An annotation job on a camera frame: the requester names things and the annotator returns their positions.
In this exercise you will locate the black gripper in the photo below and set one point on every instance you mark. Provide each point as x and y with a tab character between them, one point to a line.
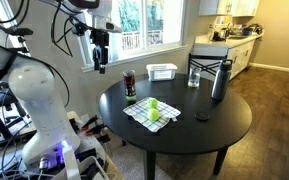
100	37

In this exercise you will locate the yellow-green tennis ball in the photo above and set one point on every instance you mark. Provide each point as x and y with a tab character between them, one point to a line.
153	114
152	103

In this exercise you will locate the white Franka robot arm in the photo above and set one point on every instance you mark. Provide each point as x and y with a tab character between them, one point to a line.
44	110

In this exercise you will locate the tennis ball inside container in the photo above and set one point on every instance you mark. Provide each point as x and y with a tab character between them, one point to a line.
131	97

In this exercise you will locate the white plastic basket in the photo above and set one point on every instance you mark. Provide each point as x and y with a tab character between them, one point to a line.
161	72

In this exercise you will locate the checkered dish cloth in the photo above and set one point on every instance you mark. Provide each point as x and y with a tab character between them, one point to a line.
137	113

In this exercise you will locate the white framed window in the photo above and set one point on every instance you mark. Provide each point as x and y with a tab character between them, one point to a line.
157	23

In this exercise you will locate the clear glass mug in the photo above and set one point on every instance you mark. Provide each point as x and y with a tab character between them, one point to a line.
194	79

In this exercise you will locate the black wooden chair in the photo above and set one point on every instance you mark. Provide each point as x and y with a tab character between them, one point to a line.
205	63

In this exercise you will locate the round black table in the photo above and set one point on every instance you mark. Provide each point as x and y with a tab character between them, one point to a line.
184	133

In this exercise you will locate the black round lid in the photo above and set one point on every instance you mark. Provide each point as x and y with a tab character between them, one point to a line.
202	116

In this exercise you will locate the dark metal water bottle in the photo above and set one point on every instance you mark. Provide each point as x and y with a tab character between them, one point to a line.
221	81

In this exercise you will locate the counter kettle and appliances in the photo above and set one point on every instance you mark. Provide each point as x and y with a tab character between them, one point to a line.
224	33

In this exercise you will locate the white kitchen counter cabinet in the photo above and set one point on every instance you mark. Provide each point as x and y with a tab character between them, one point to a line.
237	53

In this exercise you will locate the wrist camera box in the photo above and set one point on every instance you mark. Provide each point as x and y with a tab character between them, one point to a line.
114	28

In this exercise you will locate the white wall cabinets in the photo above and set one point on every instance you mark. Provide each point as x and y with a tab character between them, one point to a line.
229	7

